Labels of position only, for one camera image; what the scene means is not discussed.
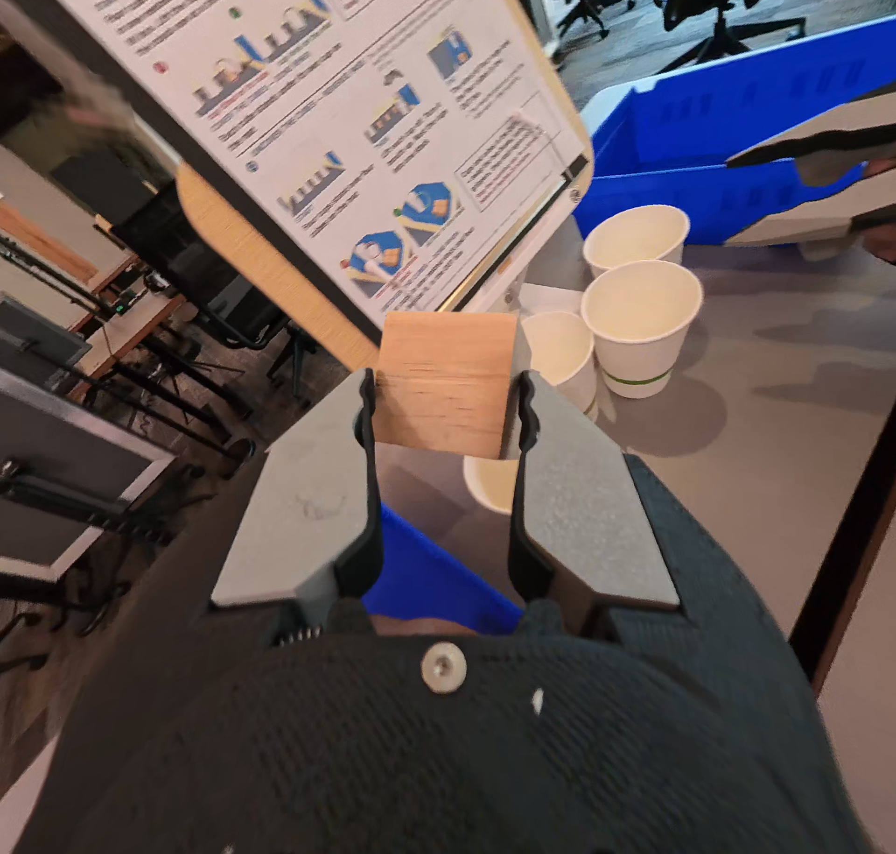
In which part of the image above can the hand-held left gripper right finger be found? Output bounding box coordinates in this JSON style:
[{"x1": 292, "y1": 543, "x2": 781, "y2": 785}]
[{"x1": 509, "y1": 371, "x2": 681, "y2": 624}]

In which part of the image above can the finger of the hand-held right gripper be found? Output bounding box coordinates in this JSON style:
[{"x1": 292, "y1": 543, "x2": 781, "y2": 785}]
[
  {"x1": 723, "y1": 185, "x2": 896, "y2": 261},
  {"x1": 724, "y1": 85, "x2": 896, "y2": 187}
]

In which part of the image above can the grey framed partition panel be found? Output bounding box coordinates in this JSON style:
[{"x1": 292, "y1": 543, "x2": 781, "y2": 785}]
[{"x1": 0, "y1": 371, "x2": 176, "y2": 582}]

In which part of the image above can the printed instruction sheet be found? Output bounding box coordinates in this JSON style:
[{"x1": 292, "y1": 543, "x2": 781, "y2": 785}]
[{"x1": 14, "y1": 0, "x2": 589, "y2": 319}]

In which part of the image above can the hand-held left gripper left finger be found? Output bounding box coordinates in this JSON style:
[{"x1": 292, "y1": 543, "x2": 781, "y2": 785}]
[{"x1": 210, "y1": 368, "x2": 385, "y2": 607}]

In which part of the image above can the blue plastic bin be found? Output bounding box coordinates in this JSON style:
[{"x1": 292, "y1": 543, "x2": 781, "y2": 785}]
[
  {"x1": 363, "y1": 504, "x2": 526, "y2": 635},
  {"x1": 573, "y1": 17, "x2": 896, "y2": 247}
]

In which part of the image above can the wooden cube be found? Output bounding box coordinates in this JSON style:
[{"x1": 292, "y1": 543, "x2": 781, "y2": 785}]
[{"x1": 373, "y1": 311, "x2": 520, "y2": 460}]

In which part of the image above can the black tripod stand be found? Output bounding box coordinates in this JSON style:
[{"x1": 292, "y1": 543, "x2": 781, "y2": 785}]
[{"x1": 0, "y1": 458, "x2": 204, "y2": 547}]

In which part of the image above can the white paper cup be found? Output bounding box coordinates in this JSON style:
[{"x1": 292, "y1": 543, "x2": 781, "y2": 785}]
[
  {"x1": 462, "y1": 455, "x2": 520, "y2": 516},
  {"x1": 581, "y1": 260, "x2": 703, "y2": 400},
  {"x1": 521, "y1": 311, "x2": 599, "y2": 422},
  {"x1": 583, "y1": 204, "x2": 690, "y2": 279}
]

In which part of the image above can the instruction sheet on stand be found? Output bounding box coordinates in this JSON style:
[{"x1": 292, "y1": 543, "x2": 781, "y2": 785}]
[{"x1": 0, "y1": 0, "x2": 596, "y2": 372}]

